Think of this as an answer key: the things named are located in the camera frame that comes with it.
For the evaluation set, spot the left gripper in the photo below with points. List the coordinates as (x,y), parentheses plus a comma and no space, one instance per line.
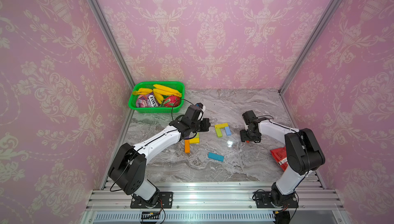
(206,126)

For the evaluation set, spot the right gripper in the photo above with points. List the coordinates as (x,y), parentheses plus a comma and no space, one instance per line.
(243,139)

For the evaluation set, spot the light green block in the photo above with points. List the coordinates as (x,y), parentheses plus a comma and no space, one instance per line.
(218,132)

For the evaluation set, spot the yellow block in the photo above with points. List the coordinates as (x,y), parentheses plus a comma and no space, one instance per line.
(221,126)
(195,140)

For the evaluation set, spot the light blue block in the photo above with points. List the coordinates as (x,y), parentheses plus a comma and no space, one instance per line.
(227,131)

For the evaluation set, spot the orange block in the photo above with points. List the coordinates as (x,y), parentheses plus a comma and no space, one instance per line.
(187,147)

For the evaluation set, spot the teal block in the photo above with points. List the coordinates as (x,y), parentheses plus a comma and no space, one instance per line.
(216,157)

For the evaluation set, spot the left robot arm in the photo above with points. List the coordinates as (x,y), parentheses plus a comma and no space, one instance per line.
(129,165)

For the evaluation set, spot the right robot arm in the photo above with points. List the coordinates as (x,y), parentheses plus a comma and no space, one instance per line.
(303,153)

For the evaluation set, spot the red snack bag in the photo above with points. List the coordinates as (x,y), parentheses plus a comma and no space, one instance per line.
(280,157)

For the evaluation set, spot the red dragon fruit toy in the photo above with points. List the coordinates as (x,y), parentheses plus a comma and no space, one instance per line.
(171,102)

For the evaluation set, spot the green plastic basket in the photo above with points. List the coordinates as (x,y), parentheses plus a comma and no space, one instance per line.
(149,84)

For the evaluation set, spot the yellow banana bunch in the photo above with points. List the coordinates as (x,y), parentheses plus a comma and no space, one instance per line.
(160,91)

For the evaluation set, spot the purple snack packet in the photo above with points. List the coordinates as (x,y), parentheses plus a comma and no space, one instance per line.
(147,101)

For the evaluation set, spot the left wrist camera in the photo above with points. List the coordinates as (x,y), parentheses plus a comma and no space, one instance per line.
(195,112)

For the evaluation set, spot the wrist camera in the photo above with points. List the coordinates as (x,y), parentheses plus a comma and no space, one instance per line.
(249,117)
(195,112)

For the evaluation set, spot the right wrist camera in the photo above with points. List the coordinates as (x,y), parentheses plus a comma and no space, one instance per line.
(249,117)

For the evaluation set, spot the aluminium mounting rail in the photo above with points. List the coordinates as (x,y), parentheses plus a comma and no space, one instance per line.
(216,203)

